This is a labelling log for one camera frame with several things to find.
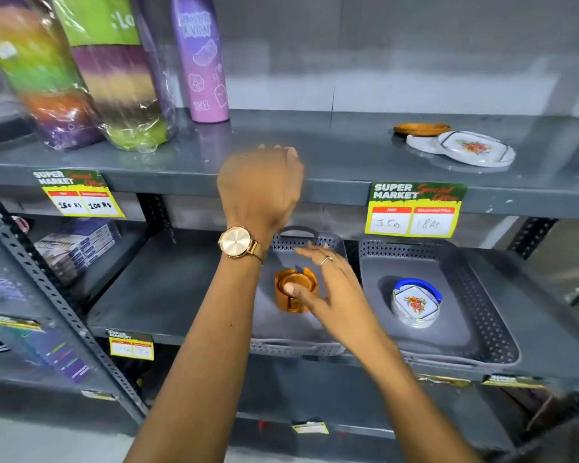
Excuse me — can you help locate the person's right hand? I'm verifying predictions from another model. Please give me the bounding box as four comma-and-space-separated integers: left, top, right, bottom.
283, 242, 383, 355

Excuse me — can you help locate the person's left hand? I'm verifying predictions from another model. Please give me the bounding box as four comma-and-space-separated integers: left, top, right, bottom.
216, 144, 305, 242

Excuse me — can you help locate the person's right forearm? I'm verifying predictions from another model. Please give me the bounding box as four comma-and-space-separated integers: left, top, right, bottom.
354, 330, 484, 463

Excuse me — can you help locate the person's left forearm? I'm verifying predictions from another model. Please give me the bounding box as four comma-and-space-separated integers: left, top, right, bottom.
124, 246, 267, 463

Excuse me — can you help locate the orange coaster set with holder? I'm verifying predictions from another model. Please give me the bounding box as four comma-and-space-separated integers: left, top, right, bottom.
274, 267, 319, 314

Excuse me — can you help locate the grey metal shelf unit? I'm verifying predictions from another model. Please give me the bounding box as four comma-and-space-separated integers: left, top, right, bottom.
0, 108, 579, 463

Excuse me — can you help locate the rose gold wristwatch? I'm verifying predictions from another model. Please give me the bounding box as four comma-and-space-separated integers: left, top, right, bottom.
217, 226, 269, 266

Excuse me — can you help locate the floral coaster set, blue holder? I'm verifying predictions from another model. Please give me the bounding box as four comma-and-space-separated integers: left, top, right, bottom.
391, 277, 444, 329

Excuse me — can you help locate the purple printed water bottle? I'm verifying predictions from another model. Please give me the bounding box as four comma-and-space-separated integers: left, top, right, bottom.
170, 0, 230, 124

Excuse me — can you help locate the yellow and green price tag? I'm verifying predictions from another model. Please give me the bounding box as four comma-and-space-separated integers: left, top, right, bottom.
33, 168, 125, 220
365, 181, 468, 239

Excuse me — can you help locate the orange round coaster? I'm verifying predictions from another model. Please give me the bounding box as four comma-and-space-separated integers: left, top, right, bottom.
394, 123, 452, 137

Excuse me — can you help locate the wrapped striped mat, green label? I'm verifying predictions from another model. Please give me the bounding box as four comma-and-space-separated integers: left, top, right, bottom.
52, 0, 177, 153

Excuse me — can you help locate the white floral coaster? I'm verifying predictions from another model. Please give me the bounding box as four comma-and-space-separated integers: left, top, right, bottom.
437, 131, 516, 168

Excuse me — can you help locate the stack of purple boxes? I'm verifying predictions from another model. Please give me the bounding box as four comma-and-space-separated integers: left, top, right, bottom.
34, 218, 117, 286

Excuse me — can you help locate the rainbow striped rolled mat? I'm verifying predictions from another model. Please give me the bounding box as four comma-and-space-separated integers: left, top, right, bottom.
0, 0, 105, 151

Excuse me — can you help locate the grey plastic basket with handles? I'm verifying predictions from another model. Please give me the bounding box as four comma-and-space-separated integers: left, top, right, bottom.
358, 238, 521, 368
249, 226, 348, 358

